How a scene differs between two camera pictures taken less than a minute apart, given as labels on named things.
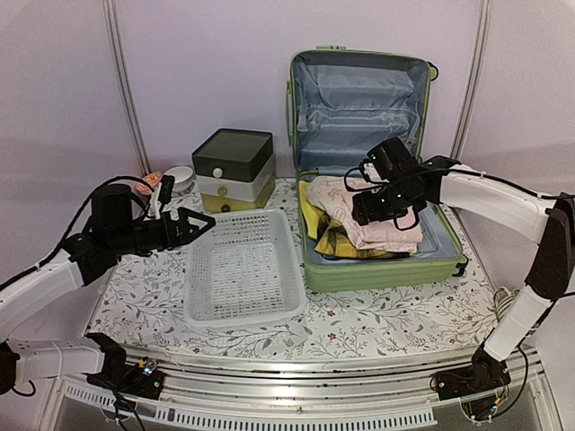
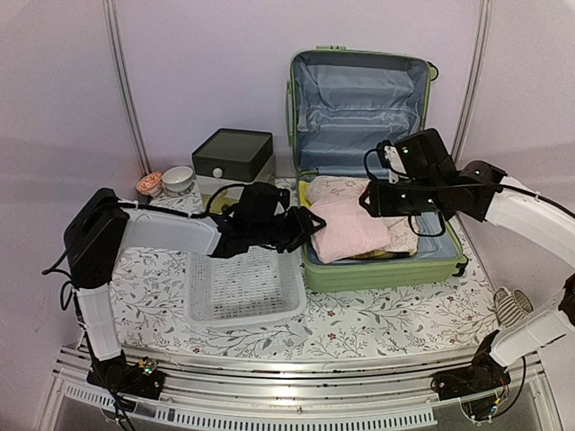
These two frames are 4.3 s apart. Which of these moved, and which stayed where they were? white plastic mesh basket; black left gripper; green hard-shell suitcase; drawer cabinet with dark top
Moved: black left gripper
Stayed: white plastic mesh basket; drawer cabinet with dark top; green hard-shell suitcase
